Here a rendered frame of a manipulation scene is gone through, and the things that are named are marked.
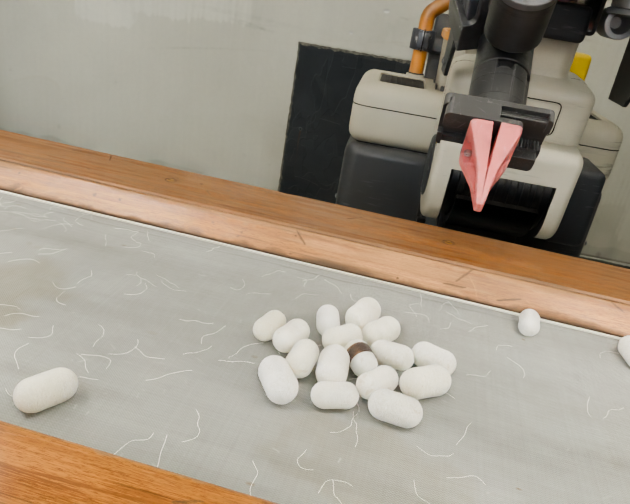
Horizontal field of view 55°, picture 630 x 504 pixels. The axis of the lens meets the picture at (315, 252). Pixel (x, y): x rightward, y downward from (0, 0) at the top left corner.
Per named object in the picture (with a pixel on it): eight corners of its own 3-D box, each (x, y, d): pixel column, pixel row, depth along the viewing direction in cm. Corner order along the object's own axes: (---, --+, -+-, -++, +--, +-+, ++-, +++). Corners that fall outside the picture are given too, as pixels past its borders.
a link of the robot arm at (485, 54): (527, 61, 66) (475, 52, 66) (546, 11, 59) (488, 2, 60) (520, 110, 63) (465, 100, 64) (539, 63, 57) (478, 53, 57)
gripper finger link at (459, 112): (514, 194, 51) (526, 109, 55) (431, 177, 52) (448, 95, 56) (495, 231, 57) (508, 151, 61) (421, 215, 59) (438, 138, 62)
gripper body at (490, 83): (555, 126, 54) (562, 65, 57) (443, 106, 56) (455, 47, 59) (534, 166, 60) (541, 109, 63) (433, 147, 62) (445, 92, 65)
